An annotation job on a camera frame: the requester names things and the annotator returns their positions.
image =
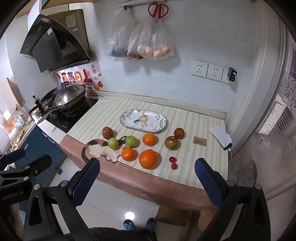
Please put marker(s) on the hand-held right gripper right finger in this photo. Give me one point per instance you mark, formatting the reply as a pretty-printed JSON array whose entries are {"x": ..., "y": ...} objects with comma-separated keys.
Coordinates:
[{"x": 209, "y": 183}]

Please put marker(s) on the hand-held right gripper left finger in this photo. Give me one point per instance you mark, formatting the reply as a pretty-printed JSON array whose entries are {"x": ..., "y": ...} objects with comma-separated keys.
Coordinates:
[{"x": 86, "y": 179}]

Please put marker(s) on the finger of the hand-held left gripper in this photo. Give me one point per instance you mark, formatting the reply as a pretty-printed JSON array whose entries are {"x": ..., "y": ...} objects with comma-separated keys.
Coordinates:
[
  {"x": 38, "y": 163},
  {"x": 14, "y": 154}
]

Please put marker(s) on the green apple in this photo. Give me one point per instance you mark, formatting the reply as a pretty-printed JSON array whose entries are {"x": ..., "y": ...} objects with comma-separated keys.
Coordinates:
[
  {"x": 113, "y": 143},
  {"x": 130, "y": 141}
]

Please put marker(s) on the small orange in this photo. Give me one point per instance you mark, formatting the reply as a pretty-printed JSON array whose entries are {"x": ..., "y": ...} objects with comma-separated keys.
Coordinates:
[
  {"x": 127, "y": 154},
  {"x": 149, "y": 139}
]

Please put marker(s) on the red apple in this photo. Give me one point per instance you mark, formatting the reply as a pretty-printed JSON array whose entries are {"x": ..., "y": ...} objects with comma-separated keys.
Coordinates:
[{"x": 107, "y": 133}]

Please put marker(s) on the green-brown tomato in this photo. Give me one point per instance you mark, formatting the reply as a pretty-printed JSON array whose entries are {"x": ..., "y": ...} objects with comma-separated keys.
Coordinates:
[{"x": 172, "y": 143}]

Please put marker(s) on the large orange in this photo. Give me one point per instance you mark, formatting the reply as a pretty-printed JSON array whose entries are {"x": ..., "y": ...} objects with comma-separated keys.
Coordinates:
[{"x": 148, "y": 159}]

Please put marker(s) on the floral oval ceramic plate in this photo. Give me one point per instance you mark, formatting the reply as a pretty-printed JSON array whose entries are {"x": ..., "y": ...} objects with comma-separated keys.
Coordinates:
[{"x": 129, "y": 115}]

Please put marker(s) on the blue kitchen cabinet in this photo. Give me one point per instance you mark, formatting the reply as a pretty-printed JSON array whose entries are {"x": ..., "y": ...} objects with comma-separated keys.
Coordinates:
[{"x": 39, "y": 144}]

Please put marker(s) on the red cherry tomato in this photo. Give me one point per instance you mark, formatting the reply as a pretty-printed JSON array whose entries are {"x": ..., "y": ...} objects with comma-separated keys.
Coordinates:
[
  {"x": 174, "y": 166},
  {"x": 172, "y": 159}
]

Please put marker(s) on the small brown card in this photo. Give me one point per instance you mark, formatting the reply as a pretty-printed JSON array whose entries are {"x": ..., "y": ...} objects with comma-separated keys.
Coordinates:
[{"x": 199, "y": 141}]

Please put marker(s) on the white cup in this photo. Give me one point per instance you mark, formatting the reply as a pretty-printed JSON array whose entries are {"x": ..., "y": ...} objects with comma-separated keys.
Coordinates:
[{"x": 34, "y": 115}]

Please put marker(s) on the white power bank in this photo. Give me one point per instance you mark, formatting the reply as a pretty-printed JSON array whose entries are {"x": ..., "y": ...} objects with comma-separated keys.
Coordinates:
[{"x": 219, "y": 136}]

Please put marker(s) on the black glass stove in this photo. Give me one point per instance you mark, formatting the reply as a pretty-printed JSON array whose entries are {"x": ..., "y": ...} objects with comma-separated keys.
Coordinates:
[{"x": 69, "y": 121}]

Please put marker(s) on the brown cardboard box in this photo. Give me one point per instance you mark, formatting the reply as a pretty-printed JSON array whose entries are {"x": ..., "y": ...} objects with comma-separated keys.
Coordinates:
[{"x": 171, "y": 219}]

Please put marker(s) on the dark sauce bottle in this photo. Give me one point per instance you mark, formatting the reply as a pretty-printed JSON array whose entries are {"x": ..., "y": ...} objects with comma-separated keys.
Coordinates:
[{"x": 37, "y": 104}]

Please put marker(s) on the wooden cutting board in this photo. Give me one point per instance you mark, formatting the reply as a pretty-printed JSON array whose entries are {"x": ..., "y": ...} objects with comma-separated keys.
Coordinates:
[{"x": 15, "y": 92}]

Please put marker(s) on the blue slipper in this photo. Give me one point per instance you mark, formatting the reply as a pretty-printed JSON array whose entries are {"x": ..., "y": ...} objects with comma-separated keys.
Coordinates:
[
  {"x": 150, "y": 224},
  {"x": 129, "y": 225}
]

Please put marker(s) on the striped cat-print tablecloth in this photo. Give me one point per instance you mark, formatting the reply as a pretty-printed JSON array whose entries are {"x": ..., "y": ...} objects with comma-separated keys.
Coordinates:
[{"x": 196, "y": 120}]

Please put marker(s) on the person's dark fleece clothing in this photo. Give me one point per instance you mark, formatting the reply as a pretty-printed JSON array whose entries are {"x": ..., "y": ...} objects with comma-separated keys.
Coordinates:
[{"x": 122, "y": 235}]

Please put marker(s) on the dark frying pan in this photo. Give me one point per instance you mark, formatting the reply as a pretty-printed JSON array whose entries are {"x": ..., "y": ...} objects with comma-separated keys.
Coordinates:
[{"x": 49, "y": 97}]

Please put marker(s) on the steel wok lid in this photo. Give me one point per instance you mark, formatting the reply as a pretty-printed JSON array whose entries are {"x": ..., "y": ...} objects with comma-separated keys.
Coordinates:
[{"x": 67, "y": 96}]

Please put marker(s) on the steel wok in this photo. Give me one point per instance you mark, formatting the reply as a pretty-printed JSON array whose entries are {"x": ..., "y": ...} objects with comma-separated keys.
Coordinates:
[{"x": 76, "y": 98}]

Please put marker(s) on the patterned glass door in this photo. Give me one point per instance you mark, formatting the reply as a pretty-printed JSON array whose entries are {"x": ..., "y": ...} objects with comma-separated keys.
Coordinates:
[{"x": 277, "y": 139}]

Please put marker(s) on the black range hood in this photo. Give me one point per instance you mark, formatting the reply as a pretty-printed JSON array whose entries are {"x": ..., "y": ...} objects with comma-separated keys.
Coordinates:
[{"x": 46, "y": 41}]

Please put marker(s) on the pile of brown eggs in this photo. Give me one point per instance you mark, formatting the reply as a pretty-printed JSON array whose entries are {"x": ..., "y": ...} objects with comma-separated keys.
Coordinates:
[{"x": 157, "y": 53}]

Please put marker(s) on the clear plastic bag dark contents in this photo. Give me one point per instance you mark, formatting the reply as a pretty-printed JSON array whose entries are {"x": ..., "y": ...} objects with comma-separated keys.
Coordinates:
[{"x": 118, "y": 34}]

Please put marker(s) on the clear plastic egg bag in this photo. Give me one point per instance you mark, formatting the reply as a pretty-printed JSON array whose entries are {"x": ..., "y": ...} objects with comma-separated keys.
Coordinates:
[{"x": 150, "y": 34}]

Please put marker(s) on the colourful wall stickers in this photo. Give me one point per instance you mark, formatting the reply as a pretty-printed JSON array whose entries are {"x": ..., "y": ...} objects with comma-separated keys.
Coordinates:
[{"x": 78, "y": 76}]

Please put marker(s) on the white wall outlet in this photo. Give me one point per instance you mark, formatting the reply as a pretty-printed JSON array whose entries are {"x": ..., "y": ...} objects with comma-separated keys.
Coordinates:
[
  {"x": 215, "y": 71},
  {"x": 224, "y": 77},
  {"x": 199, "y": 68}
]

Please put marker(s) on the black wall charger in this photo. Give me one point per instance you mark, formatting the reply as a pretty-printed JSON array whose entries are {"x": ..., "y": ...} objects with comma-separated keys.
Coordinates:
[{"x": 232, "y": 74}]

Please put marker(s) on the white wall hook rail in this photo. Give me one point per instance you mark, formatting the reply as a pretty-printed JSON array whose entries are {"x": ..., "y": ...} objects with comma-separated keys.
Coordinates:
[{"x": 129, "y": 2}]

